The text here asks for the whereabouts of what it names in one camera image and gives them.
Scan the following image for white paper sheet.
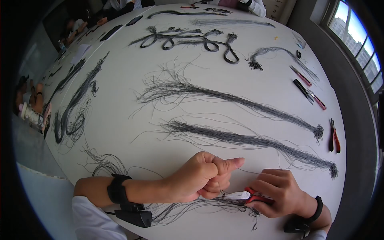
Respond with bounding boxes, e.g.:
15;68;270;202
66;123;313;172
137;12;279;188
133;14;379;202
70;44;92;65

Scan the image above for person's right thumb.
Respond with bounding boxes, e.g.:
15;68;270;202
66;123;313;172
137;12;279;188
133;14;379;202
245;202;272;217

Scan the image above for person's left index finger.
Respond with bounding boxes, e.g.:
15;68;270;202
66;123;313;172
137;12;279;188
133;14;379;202
194;151;220;181

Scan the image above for person's body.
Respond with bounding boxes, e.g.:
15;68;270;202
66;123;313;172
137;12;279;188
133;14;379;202
72;196;328;240

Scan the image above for person's left hand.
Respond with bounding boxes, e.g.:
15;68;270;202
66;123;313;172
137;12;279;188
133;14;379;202
167;151;245;203

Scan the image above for long grey wire bundle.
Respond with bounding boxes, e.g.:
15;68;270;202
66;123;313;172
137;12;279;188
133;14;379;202
130;58;325;145
131;118;339;180

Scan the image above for long dark wire bundle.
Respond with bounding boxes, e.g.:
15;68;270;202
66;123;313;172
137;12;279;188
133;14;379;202
42;58;86;116
53;51;110;145

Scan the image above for black thread snips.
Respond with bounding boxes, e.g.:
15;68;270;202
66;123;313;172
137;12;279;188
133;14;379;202
293;79;315;105

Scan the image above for red and black pliers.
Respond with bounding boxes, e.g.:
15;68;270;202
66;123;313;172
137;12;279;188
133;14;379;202
328;118;341;154

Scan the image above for looped dark wire bundle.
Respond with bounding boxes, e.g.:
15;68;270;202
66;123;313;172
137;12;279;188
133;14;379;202
129;26;241;65

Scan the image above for thin grey wire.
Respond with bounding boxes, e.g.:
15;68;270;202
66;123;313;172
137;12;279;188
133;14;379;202
214;155;226;197

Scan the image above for window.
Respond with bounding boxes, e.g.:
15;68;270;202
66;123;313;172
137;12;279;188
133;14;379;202
320;0;384;94

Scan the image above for thin pale wire bundle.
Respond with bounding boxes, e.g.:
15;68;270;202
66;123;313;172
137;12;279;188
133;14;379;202
190;18;275;28

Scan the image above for black phone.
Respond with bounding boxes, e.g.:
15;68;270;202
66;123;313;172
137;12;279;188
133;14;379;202
125;15;144;27
100;24;123;42

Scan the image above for person's right hand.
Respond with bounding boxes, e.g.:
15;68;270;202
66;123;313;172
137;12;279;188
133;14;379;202
244;169;311;219

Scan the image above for person's right fingers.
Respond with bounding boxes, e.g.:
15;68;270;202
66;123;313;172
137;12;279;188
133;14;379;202
248;169;292;197

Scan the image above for person's left fingers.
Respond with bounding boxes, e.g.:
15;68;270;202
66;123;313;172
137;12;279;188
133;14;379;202
198;175;228;200

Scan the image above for person's left thumb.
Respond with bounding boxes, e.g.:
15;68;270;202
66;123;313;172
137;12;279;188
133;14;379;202
220;157;245;176

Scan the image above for pink thread snips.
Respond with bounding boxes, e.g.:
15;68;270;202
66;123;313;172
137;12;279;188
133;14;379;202
289;65;313;87
307;89;327;111

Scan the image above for black wrist band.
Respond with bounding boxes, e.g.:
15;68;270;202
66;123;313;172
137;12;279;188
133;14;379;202
283;196;324;235
107;174;152;228

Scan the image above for red pliers with white jaws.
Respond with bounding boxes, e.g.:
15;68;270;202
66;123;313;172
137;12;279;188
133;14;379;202
223;187;275;206

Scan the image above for clear plastic bag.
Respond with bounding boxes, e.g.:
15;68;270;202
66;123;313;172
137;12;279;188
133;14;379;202
292;31;307;49

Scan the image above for white and pink bottle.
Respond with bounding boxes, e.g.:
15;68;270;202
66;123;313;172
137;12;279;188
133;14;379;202
18;101;46;133

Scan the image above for curved grey wire bundle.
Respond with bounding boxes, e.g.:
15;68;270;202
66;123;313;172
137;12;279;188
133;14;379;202
245;46;320;84

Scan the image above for tangled grey wire bundle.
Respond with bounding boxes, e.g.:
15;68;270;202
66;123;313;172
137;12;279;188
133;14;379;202
79;142;262;232

